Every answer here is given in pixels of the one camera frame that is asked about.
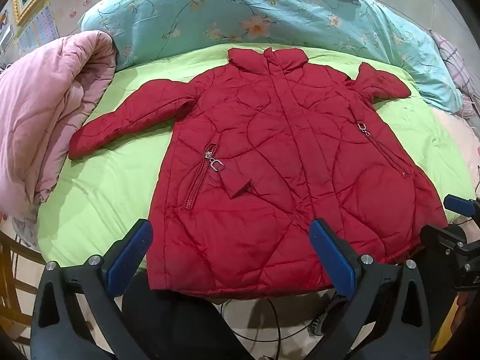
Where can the pale pink sheet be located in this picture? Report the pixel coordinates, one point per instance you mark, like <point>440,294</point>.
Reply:
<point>455,138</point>

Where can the black trousers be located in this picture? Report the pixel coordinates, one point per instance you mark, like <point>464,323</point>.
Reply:
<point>176,322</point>

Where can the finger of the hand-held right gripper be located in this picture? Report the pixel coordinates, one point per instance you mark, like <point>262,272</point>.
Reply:
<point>463,204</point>

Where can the wooden chair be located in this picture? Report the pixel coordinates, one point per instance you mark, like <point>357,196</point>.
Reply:
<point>15,281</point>

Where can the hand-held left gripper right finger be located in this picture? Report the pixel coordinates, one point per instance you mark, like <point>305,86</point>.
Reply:
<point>332,255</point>

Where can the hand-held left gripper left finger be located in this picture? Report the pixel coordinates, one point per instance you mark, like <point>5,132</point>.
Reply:
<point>129,255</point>

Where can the teal floral quilt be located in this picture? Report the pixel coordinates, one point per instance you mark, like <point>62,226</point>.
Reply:
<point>232,11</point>

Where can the colourful wall poster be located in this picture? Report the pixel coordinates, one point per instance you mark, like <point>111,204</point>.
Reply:
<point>35,30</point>

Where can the pink patterned cloth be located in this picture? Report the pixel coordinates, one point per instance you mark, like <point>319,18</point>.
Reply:
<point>459,63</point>

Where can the light green bed sheet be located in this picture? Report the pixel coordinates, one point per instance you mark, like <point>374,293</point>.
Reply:
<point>105,180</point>

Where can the pink quilt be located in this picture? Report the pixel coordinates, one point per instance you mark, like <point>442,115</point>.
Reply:
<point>45,112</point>

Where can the red quilted jacket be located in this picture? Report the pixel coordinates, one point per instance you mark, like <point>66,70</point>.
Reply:
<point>270,165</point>

